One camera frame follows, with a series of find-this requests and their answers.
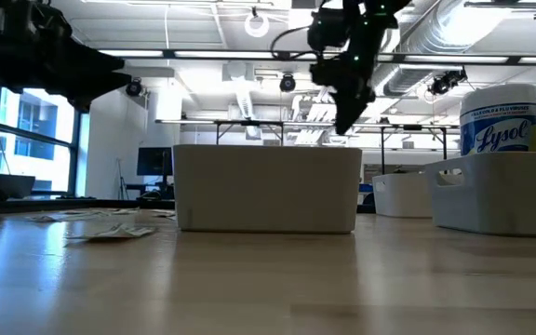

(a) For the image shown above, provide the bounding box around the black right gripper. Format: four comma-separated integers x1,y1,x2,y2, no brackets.
310,46,376,136

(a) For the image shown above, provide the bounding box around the black computer monitor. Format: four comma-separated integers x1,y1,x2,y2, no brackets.
136,146,175,177

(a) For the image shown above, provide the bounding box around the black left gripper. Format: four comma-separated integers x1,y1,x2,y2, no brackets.
0,0,133,113

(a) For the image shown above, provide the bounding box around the silver ventilation duct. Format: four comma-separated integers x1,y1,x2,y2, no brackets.
374,0,497,97

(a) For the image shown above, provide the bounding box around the black hanging camera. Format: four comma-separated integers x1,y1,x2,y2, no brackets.
126,76,144,98
279,73,297,93
427,68,468,97

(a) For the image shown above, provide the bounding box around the white ring light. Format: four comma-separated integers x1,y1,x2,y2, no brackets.
243,12,271,39

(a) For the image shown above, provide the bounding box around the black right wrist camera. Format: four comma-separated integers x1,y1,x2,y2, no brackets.
307,7,346,53

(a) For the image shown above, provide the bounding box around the Lysol wipes canister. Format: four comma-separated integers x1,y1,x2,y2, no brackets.
459,83,536,157

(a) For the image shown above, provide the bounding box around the black background table frame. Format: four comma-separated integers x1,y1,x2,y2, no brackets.
154,118,461,176

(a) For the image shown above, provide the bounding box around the grey plastic bin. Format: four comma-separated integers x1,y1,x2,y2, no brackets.
172,143,364,235
424,152,536,238

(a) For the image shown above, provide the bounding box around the black overhead rig bar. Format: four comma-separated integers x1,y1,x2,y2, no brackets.
95,47,536,66

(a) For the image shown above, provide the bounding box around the white plastic bin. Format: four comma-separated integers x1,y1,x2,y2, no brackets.
371,172,435,219

